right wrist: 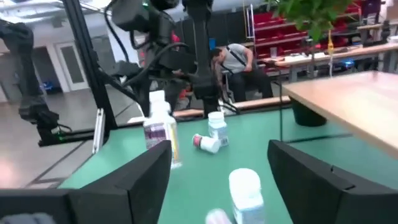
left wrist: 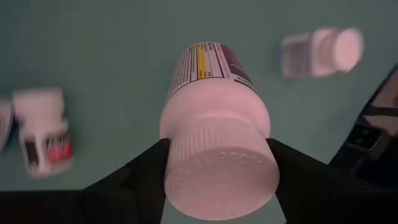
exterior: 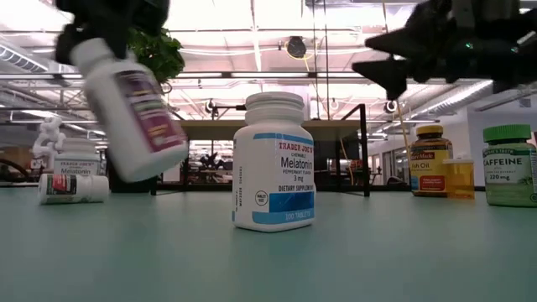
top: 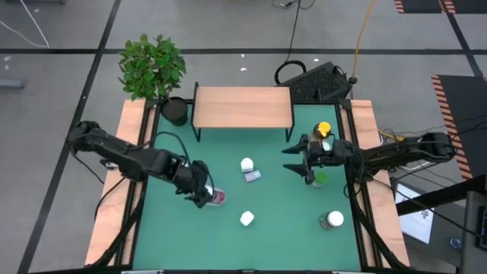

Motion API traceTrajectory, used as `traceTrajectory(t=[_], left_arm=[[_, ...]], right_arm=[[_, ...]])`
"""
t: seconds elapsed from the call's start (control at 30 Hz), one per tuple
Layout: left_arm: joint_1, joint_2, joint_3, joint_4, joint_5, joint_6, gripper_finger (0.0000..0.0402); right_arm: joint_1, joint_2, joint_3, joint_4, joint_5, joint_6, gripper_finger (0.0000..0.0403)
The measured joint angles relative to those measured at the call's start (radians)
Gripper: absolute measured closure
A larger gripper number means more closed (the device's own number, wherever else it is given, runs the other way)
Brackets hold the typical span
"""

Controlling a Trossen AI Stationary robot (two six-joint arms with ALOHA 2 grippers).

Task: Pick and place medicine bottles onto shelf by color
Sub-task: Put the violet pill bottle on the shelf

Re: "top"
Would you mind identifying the white printed sheet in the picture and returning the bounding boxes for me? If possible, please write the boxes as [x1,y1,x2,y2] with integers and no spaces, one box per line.
[394,182,434,245]

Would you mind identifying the yellow cable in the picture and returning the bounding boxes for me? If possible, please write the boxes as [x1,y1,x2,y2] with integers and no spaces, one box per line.
[350,0,377,85]

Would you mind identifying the white bottle purple label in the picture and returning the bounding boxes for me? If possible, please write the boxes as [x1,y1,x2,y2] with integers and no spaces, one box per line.
[243,169,263,183]

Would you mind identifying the brown bottle yellow lid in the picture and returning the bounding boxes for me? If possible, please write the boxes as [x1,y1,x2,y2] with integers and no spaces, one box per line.
[312,121,333,141]

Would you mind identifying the black aluminium table frame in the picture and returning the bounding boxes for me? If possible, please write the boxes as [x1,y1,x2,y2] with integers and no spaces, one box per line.
[91,97,410,274]

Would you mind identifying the wooden shelf black metal legs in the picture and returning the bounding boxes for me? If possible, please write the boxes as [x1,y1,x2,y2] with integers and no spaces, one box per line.
[191,81,296,144]

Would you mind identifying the grey cabinet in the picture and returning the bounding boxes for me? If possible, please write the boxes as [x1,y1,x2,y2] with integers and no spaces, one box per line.
[459,190,487,274]

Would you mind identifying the black mat orange striped edge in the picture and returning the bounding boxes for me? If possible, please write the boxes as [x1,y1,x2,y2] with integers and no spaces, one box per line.
[443,0,487,14]
[393,0,444,14]
[431,74,487,180]

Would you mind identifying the green table mat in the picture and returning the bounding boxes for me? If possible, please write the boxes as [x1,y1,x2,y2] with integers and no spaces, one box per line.
[132,103,361,272]

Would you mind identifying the grey flat object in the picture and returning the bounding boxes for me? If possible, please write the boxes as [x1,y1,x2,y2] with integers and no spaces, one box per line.
[0,78,26,91]

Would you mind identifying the maroon label bottle white lid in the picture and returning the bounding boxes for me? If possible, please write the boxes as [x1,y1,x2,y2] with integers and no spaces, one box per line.
[205,186,228,207]

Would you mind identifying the green label bottle white lid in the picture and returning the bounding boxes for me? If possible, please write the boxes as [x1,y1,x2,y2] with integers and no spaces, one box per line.
[319,210,345,231]

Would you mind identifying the black beam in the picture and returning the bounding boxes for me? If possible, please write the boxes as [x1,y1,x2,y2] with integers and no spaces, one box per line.
[395,174,487,217]

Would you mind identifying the clear bottle green lid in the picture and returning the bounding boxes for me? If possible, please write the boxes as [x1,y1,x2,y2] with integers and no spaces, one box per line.
[310,171,329,188]

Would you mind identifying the black perforated metal box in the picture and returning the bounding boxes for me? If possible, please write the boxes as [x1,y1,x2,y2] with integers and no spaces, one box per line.
[279,61,353,102]

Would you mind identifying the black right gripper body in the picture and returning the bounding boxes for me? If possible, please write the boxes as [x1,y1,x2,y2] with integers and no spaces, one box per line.
[310,139,349,168]

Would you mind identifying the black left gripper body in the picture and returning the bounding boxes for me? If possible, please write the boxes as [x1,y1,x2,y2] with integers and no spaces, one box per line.
[175,161,209,195]

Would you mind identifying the potted green plant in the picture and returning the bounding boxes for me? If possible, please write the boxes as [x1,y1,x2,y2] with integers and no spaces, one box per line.
[116,33,190,127]

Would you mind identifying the wooden side board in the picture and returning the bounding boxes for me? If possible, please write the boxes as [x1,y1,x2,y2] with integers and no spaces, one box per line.
[84,99,148,266]
[349,99,411,267]

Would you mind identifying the black coiled cable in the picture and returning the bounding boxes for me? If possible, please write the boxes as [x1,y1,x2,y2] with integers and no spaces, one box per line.
[273,0,307,86]

